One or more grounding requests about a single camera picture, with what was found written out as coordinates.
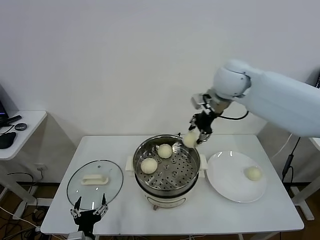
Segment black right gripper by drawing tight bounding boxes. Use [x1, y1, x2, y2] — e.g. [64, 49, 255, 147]
[187, 112, 216, 146]

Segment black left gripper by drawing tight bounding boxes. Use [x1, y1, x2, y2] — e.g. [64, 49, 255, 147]
[69, 194, 109, 235]

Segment white steamed baozi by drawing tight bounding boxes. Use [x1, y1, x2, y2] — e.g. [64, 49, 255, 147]
[157, 143, 173, 160]
[183, 132, 198, 148]
[140, 157, 159, 175]
[244, 166, 263, 181]

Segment glass lid with cream handle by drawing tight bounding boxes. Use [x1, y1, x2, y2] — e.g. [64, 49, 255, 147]
[66, 159, 125, 211]

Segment stainless steel steamer basket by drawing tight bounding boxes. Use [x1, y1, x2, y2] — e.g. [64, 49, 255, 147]
[125, 134, 208, 198]

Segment white round plate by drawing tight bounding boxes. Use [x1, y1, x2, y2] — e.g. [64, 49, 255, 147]
[206, 150, 268, 203]

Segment cream electric cooker base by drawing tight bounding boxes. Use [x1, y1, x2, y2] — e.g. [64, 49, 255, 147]
[134, 174, 200, 211]

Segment white desk with monitor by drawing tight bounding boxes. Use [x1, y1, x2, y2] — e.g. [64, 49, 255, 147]
[0, 109, 48, 221]

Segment black computer mouse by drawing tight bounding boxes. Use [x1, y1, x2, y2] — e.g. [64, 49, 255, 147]
[0, 131, 18, 150]

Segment black remote control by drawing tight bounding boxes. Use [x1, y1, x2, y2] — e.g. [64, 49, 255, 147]
[4, 114, 23, 126]

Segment dark computer monitor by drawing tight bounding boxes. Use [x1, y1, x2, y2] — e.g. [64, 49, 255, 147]
[0, 83, 11, 127]

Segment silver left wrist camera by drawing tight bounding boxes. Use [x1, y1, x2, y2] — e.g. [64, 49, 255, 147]
[66, 231, 87, 240]

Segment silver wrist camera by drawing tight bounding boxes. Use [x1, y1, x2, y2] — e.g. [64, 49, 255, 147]
[191, 92, 210, 110]
[66, 231, 87, 240]

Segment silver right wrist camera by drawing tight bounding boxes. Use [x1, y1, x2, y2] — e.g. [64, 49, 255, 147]
[191, 92, 210, 110]

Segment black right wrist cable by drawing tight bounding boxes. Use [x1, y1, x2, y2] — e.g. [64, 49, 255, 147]
[217, 111, 250, 121]

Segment black cable coil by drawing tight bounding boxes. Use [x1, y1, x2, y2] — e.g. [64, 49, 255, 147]
[31, 208, 47, 223]

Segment white floor cable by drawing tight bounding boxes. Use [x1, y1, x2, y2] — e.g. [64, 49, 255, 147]
[0, 206, 42, 230]

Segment black looped floor cable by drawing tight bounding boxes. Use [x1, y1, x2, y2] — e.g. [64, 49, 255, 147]
[6, 171, 36, 191]

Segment white charging cable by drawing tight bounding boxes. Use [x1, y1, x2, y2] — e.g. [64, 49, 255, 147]
[272, 133, 294, 161]

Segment black cable with adapter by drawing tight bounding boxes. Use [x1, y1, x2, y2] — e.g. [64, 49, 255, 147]
[282, 137, 301, 183]

